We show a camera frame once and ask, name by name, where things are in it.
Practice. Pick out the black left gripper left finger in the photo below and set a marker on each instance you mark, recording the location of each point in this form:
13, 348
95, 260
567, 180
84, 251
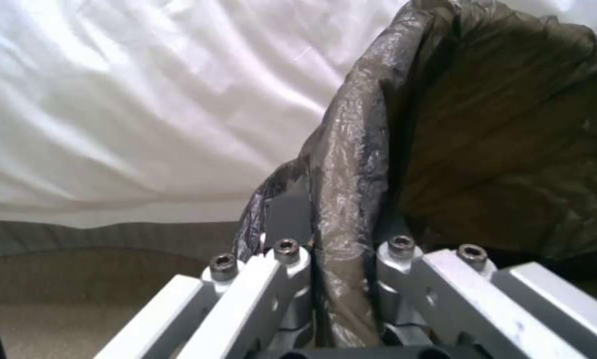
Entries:
238, 299

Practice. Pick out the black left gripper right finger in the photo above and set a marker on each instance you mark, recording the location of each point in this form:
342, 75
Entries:
478, 306

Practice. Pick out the dark translucent plastic trash bag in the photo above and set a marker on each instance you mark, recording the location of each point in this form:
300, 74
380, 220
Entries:
478, 131

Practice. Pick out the grey bed base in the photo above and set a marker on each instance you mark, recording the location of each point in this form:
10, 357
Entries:
104, 237

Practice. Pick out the white bed sheet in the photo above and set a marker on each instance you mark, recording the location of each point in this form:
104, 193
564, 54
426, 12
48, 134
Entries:
153, 104

